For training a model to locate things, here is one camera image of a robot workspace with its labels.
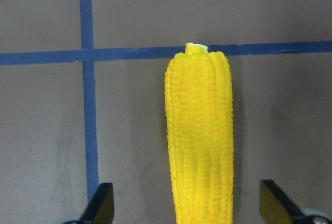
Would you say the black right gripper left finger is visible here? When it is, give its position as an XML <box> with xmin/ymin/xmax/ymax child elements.
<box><xmin>64</xmin><ymin>183</ymin><xmax>114</xmax><ymax>224</ymax></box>

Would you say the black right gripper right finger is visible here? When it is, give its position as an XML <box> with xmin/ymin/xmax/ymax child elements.
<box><xmin>259</xmin><ymin>179</ymin><xmax>332</xmax><ymax>224</ymax></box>

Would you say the yellow corn cob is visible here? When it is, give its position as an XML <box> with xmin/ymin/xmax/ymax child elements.
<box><xmin>164</xmin><ymin>43</ymin><xmax>234</xmax><ymax>223</ymax></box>

